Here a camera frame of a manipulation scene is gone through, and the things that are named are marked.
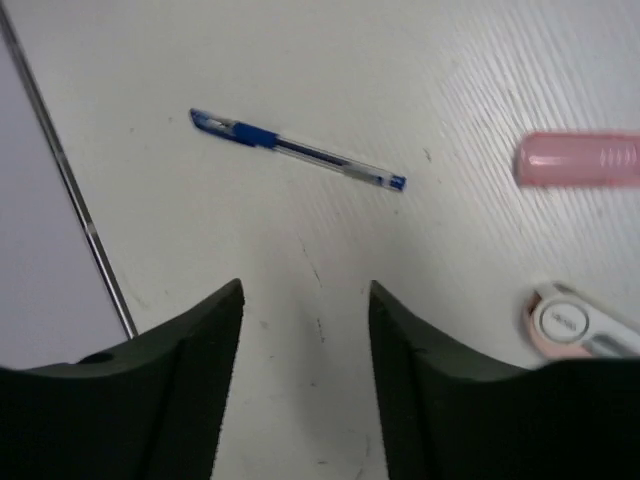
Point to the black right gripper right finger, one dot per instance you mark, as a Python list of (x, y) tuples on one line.
[(448, 411)]

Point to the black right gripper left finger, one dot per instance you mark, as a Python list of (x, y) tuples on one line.
[(149, 408)]

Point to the pink correction tape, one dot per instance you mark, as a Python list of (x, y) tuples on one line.
[(562, 322)]

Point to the pink eraser stick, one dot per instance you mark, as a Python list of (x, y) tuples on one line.
[(577, 159)]

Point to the blue ballpoint pen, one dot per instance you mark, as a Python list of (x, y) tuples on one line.
[(255, 137)]

